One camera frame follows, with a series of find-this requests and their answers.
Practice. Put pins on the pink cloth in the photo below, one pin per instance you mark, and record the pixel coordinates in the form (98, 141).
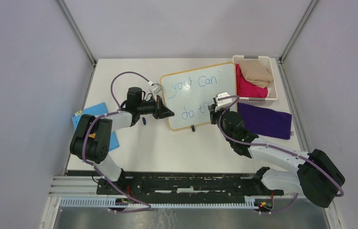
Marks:
(246, 89)

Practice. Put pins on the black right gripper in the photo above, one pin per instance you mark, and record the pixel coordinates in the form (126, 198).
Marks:
(213, 113)

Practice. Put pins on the white cable duct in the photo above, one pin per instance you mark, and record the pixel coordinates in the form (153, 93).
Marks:
(105, 202)

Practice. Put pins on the beige cloth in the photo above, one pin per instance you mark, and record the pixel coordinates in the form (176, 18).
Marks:
(256, 73)

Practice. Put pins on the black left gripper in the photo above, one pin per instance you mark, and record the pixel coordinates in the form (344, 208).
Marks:
(160, 111)

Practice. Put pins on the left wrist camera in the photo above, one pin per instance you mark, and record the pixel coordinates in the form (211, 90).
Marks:
(155, 89)

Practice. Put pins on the purple cloth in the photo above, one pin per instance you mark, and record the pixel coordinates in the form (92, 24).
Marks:
(264, 121)

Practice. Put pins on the white plastic basket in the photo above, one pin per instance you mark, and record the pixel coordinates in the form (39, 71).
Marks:
(272, 90)

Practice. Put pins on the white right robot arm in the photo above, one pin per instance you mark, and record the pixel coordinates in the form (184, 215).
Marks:
(312, 174)

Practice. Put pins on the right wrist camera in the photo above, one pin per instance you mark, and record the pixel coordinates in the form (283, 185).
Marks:
(222, 100)

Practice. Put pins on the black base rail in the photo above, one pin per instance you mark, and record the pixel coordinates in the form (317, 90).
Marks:
(193, 188)

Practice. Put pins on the yellow framed whiteboard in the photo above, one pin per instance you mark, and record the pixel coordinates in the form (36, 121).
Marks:
(188, 93)

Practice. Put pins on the blue patterned cloth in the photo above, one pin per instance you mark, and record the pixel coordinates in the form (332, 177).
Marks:
(101, 139)

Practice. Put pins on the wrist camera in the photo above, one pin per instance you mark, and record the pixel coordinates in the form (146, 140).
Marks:
(222, 100)
(155, 89)

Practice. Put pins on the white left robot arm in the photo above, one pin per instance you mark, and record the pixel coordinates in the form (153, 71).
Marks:
(132, 109)

